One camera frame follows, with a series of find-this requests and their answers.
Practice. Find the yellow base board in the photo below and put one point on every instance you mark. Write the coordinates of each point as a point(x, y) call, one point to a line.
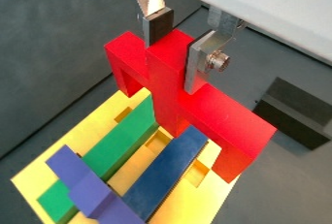
point(196, 199)

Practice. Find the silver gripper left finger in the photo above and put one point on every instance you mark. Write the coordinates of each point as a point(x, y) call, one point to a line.
point(158, 18)

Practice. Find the blue long block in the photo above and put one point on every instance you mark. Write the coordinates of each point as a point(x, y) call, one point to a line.
point(153, 186)

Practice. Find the black angle bracket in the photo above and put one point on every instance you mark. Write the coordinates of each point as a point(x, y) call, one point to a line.
point(299, 114)

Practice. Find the purple cross-shaped block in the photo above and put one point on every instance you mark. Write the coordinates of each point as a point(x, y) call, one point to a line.
point(88, 192)

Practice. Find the green long block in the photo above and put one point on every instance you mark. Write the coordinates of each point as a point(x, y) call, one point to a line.
point(105, 158)

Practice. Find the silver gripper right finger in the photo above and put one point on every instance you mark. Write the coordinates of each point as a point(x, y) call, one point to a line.
point(206, 50)

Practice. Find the red cross-shaped block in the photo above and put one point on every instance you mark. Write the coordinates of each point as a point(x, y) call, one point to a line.
point(157, 68)

